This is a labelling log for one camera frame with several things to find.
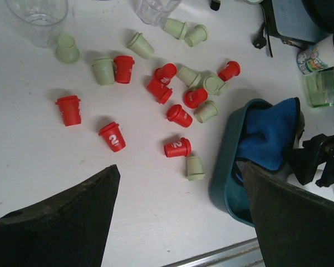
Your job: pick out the green capsule top right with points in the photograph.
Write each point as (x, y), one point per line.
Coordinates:
(197, 35)

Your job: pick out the grey induction cooker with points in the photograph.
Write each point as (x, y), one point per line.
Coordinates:
(289, 20)

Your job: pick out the green capsule upper middle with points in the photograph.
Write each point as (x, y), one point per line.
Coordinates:
(141, 46)

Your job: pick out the green capsule cluster lid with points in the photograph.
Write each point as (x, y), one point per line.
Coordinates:
(209, 85)

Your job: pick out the clear glass near rack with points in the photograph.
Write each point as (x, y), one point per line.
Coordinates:
(40, 22)

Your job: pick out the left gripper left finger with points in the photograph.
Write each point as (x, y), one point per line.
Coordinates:
(66, 229)

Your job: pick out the black power plug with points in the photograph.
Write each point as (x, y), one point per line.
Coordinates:
(261, 39)

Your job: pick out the green capsule centre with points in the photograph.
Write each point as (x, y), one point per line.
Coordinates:
(188, 76)

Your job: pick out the clear glass tumbler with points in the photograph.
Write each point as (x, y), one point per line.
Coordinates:
(155, 12)

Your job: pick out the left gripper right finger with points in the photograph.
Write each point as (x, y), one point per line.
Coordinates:
(294, 227)

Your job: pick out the teal plastic storage basket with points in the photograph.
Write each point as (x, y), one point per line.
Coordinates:
(225, 193)

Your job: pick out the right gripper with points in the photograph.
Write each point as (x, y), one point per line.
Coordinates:
(305, 161)

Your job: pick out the green capsule top left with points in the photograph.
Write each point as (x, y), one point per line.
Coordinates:
(175, 28)

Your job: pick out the green glass tumbler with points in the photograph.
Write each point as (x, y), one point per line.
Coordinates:
(319, 88)

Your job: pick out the green capsule cluster right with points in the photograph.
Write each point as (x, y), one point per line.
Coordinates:
(221, 85)

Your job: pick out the green capsule lower right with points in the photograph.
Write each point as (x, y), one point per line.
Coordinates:
(206, 112)

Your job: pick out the green capsule bottom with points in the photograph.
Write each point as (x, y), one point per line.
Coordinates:
(194, 168)

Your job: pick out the red capsule bottom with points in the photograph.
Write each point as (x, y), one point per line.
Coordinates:
(178, 148)

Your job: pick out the blue cloth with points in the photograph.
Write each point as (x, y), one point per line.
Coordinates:
(267, 134)

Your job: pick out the red capsule number two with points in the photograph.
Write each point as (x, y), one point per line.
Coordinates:
(113, 137)

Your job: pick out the green capsule leftmost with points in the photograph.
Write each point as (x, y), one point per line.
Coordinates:
(67, 51)

